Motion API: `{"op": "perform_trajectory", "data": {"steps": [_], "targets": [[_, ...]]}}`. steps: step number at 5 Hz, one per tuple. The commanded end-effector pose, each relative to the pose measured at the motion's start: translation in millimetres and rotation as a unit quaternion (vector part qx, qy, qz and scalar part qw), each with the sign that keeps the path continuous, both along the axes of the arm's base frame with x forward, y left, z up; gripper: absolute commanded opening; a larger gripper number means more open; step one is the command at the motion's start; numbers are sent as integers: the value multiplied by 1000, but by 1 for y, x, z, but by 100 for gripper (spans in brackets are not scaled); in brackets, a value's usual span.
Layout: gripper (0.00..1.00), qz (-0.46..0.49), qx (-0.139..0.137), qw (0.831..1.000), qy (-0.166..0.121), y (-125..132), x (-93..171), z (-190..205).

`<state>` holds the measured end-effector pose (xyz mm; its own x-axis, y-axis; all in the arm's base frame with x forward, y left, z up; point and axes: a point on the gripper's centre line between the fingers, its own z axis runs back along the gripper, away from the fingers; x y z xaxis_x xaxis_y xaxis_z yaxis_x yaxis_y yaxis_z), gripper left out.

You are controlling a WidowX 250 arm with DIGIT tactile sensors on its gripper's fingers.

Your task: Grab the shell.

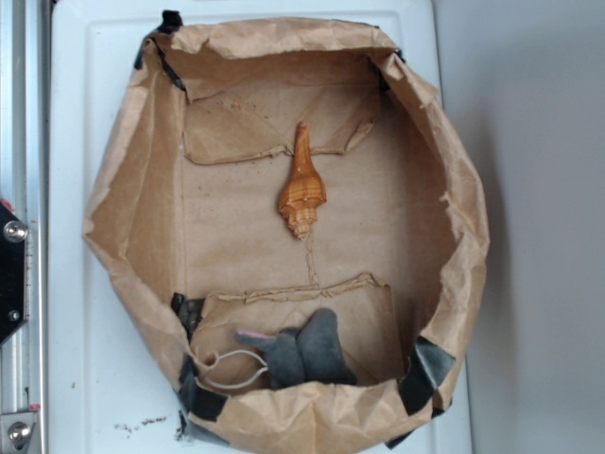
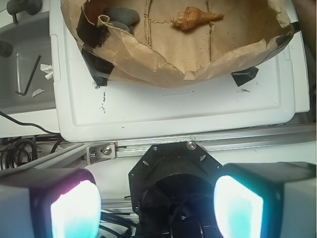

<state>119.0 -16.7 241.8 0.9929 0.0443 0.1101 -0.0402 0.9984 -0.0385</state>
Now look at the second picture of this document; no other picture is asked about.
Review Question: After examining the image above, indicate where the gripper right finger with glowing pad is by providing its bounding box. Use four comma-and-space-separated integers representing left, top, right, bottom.
213, 162, 317, 238

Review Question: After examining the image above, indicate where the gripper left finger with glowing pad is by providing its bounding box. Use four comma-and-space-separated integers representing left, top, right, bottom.
0, 169, 101, 238

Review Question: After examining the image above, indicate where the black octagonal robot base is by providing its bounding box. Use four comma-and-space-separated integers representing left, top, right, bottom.
128, 141, 222, 238

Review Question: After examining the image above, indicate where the orange spiral sea shell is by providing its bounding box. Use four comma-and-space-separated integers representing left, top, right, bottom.
171, 6, 224, 31

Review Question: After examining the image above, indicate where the small white paper scrap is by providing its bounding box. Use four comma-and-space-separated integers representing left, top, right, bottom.
32, 88, 44, 98

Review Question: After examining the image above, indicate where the black hex key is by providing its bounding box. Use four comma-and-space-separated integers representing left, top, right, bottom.
15, 55, 42, 96

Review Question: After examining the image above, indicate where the brown paper bag tray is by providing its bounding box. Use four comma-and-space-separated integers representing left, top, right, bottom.
60, 0, 295, 88

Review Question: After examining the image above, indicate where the grey plush elephant toy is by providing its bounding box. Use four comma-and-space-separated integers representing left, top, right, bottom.
103, 7, 140, 35

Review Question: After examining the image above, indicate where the aluminium frame rail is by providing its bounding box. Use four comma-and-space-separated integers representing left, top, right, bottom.
0, 122, 317, 172

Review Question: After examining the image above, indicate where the black cable on left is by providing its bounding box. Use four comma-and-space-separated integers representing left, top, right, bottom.
0, 110, 65, 171

